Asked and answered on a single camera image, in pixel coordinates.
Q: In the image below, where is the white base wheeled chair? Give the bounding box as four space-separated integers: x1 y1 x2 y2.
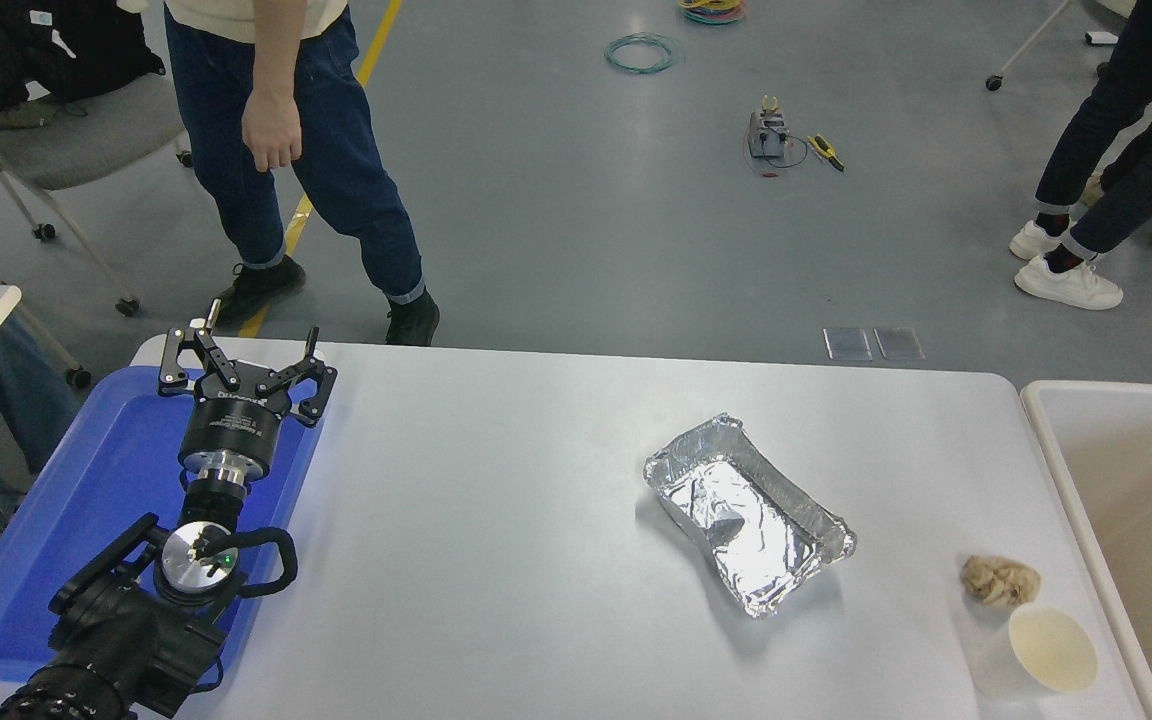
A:
984 0 1117 91

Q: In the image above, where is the crinkled foil tray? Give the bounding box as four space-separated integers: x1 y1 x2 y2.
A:
643 413 857 619

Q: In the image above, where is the green cable coil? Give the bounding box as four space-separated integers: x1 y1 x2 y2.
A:
604 32 683 75

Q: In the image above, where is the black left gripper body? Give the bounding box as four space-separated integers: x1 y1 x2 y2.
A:
180 384 290 472

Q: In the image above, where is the thin red black wire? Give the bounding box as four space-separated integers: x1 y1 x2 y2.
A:
744 130 809 179

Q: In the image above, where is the black jacket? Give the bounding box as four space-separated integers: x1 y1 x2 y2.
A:
0 0 167 123

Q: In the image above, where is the blue plastic tray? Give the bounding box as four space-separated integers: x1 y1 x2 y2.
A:
0 365 325 686

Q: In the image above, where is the crumpled tan paper ball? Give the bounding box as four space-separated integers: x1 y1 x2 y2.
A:
961 555 1042 608

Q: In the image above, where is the large pale bin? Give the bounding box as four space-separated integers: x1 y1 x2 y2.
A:
1021 380 1152 720

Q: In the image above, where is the small grey device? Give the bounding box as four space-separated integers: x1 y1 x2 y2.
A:
748 95 789 159

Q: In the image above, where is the person's hand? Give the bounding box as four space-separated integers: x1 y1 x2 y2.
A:
240 90 304 172

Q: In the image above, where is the clear floor plate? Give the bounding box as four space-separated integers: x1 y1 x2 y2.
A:
823 327 872 362
873 326 925 361

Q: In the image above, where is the white paper cup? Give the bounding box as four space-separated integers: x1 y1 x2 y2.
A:
976 602 1099 698

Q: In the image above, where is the yellow multicoloured cable coil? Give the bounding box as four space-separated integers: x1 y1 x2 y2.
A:
678 0 745 26

